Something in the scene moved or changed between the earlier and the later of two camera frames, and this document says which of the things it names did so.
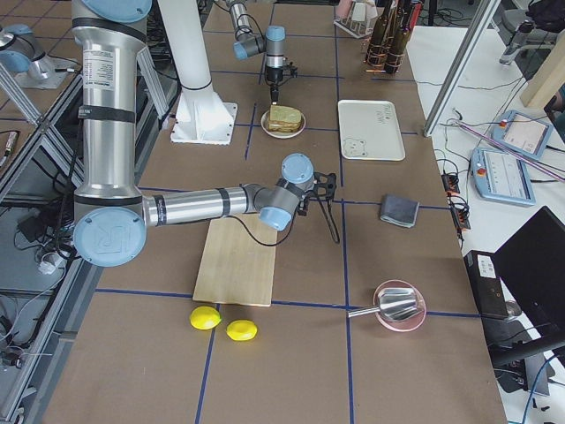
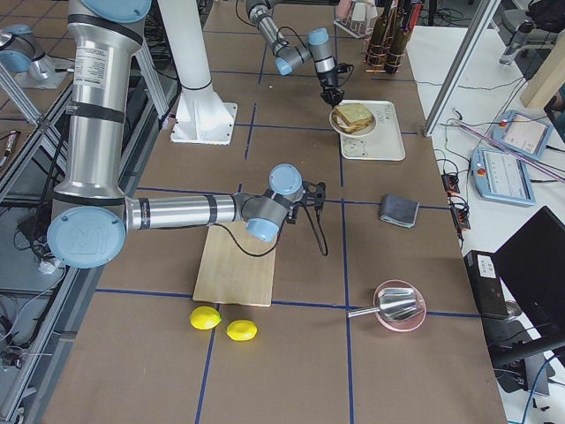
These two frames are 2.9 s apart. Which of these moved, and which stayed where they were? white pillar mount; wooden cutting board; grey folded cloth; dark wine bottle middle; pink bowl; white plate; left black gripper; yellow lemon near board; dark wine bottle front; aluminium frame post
Moved: white plate; left black gripper
Stayed: grey folded cloth; dark wine bottle middle; dark wine bottle front; white pillar mount; pink bowl; wooden cutting board; aluminium frame post; yellow lemon near board
